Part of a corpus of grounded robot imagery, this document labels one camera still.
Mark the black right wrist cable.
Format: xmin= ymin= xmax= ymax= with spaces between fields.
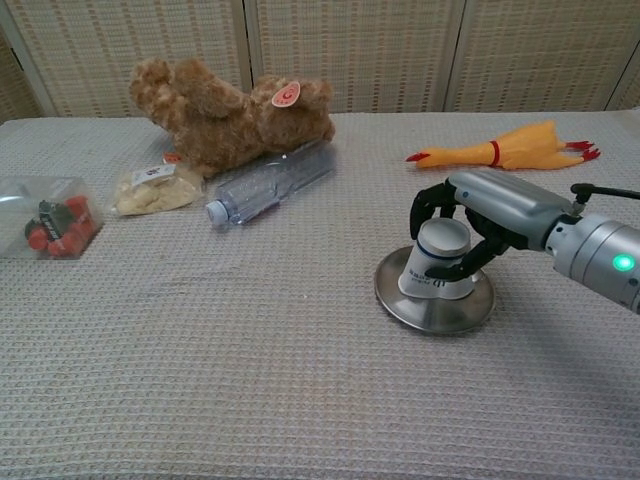
xmin=569 ymin=183 xmax=640 ymax=207

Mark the white paper cup blue print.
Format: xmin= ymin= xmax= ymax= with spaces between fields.
xmin=397 ymin=218 xmax=482 ymax=302

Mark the clear bag of beige snacks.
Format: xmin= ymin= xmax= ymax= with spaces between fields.
xmin=109 ymin=162 xmax=207 ymax=218

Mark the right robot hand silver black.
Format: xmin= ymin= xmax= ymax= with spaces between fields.
xmin=408 ymin=171 xmax=574 ymax=282

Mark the clear plastic water bottle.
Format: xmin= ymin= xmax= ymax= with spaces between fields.
xmin=204 ymin=139 xmax=337 ymax=229

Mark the round stainless steel plate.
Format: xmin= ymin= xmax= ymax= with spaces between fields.
xmin=373 ymin=247 xmax=497 ymax=336

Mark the beige waffle weave tablecloth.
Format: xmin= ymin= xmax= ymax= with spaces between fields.
xmin=0 ymin=110 xmax=640 ymax=480

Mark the clear bag of small items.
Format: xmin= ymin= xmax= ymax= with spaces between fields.
xmin=0 ymin=174 xmax=105 ymax=260

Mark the brown plush teddy bear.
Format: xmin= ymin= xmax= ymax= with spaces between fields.
xmin=128 ymin=56 xmax=337 ymax=179

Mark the yellow rubber chicken toy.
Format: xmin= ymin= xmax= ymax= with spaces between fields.
xmin=405 ymin=119 xmax=602 ymax=172

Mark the woven bamboo folding screen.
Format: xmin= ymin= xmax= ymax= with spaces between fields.
xmin=0 ymin=0 xmax=640 ymax=121

